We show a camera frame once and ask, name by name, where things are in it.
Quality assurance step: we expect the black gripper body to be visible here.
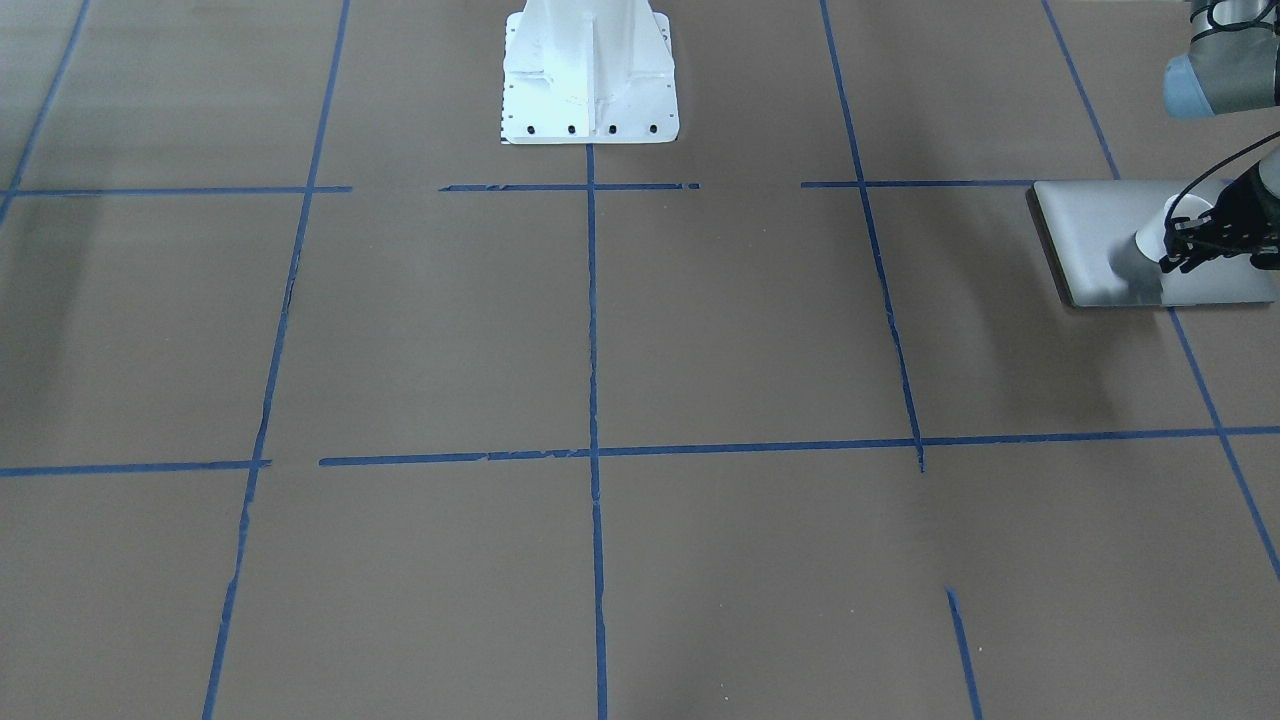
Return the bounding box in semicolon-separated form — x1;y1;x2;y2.
1208;150;1279;269

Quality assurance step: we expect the white plastic cup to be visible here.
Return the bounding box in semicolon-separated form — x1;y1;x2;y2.
1134;193;1212;273

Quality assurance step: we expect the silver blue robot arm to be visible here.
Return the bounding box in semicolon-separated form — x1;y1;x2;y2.
1158;1;1279;274

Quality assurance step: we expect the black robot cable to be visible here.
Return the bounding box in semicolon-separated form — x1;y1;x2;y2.
1165;129;1280;236

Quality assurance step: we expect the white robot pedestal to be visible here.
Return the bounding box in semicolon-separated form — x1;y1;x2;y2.
500;1;681;145

